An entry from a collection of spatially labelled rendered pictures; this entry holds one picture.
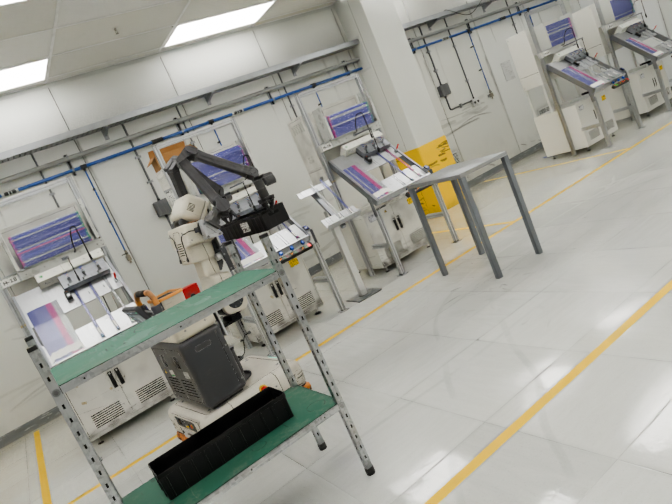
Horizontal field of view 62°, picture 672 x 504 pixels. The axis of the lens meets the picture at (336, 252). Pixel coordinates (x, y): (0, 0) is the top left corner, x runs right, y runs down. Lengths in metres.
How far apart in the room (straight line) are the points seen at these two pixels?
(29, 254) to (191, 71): 3.07
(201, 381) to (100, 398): 1.60
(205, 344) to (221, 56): 4.48
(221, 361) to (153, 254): 3.27
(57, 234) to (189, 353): 1.91
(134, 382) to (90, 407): 0.34
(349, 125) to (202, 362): 3.23
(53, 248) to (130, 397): 1.24
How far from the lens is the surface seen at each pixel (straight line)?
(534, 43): 7.93
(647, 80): 9.25
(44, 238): 4.64
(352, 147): 5.56
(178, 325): 2.07
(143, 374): 4.61
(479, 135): 8.87
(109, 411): 4.62
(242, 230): 3.52
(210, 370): 3.12
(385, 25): 7.59
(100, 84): 6.52
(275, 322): 4.90
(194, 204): 3.31
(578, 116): 7.87
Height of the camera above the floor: 1.28
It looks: 9 degrees down
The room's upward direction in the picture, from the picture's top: 23 degrees counter-clockwise
